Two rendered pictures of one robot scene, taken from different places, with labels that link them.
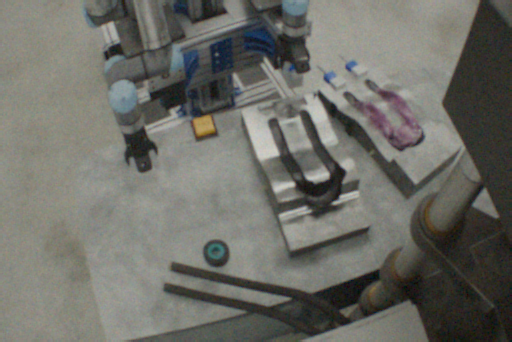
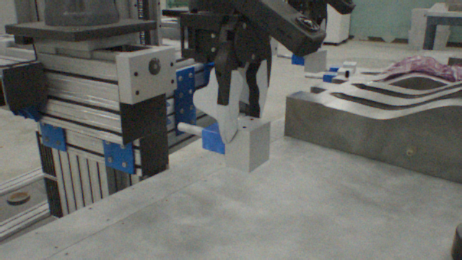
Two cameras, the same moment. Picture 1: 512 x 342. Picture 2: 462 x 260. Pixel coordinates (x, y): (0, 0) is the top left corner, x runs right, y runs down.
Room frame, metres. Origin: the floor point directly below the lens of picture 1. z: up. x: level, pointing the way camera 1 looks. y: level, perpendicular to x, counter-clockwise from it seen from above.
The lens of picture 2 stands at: (0.39, 0.61, 1.13)
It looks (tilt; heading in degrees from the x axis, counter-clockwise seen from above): 21 degrees down; 327
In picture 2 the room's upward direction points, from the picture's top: straight up
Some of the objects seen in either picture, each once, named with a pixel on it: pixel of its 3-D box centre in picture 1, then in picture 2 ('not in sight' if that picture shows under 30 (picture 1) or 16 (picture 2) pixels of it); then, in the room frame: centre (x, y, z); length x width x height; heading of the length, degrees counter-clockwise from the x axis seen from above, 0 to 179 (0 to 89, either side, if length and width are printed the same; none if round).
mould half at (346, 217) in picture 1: (304, 166); (424, 115); (0.82, -0.15, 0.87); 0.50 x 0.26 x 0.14; 17
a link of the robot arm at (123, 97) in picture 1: (124, 101); not in sight; (0.80, 0.34, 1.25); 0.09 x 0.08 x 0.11; 20
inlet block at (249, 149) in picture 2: (143, 158); (217, 136); (0.82, 0.35, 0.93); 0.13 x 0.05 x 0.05; 21
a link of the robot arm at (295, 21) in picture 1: (295, 7); not in sight; (1.15, -0.12, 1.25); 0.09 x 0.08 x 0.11; 167
